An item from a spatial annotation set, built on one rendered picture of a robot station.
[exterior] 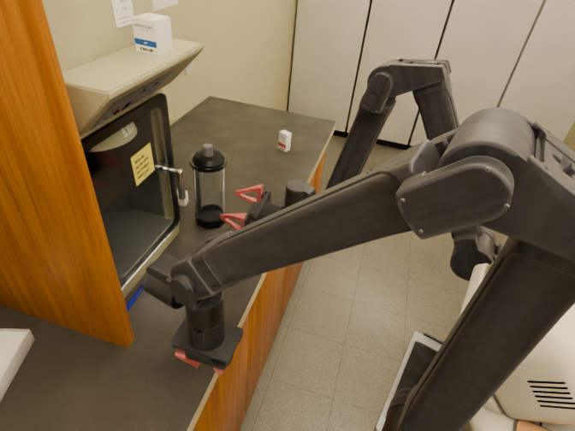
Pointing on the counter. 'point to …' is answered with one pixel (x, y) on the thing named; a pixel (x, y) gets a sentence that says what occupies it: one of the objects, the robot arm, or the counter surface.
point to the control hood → (121, 78)
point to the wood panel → (50, 192)
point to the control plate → (131, 99)
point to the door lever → (177, 180)
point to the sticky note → (143, 163)
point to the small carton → (152, 33)
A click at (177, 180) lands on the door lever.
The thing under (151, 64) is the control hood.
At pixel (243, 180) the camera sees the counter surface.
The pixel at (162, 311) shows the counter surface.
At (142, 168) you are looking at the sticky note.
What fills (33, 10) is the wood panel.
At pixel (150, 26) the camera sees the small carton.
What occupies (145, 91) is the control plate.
